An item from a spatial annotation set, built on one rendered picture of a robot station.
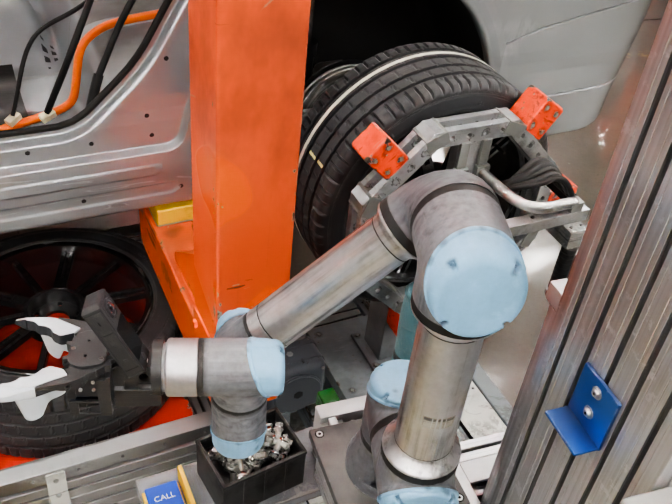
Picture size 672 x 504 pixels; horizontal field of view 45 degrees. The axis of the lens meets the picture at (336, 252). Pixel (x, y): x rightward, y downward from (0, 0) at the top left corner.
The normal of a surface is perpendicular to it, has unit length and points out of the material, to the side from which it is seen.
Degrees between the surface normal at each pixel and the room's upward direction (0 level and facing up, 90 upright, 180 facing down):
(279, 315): 62
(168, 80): 90
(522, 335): 0
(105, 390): 82
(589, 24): 90
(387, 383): 8
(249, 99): 90
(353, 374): 0
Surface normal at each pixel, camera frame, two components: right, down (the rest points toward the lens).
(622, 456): -0.94, 0.14
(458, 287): 0.11, 0.53
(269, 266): 0.42, 0.60
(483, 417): 0.09, -0.77
